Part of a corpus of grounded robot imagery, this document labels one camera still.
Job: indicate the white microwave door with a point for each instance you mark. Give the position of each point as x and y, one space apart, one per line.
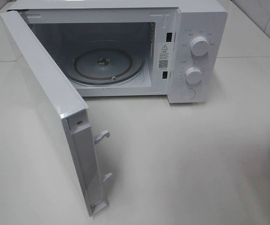
62 111

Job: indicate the white microwave knob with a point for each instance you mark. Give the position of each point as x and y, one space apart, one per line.
199 45
193 75

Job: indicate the round white door button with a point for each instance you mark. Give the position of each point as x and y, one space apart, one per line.
188 95

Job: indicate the glass microwave turntable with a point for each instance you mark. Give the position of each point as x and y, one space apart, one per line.
106 62

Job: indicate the white microwave oven body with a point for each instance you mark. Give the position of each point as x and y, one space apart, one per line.
161 29

